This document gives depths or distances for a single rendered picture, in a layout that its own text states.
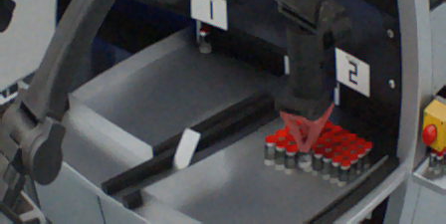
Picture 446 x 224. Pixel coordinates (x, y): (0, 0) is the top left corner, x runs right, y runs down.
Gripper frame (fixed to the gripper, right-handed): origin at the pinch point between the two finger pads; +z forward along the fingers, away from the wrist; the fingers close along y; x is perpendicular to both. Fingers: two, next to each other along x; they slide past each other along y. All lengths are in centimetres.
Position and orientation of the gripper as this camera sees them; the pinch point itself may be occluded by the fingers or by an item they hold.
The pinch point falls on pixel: (308, 143)
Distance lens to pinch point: 185.4
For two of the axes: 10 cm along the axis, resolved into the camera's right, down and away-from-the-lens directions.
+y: 5.1, -4.5, 7.3
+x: -8.6, -2.2, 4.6
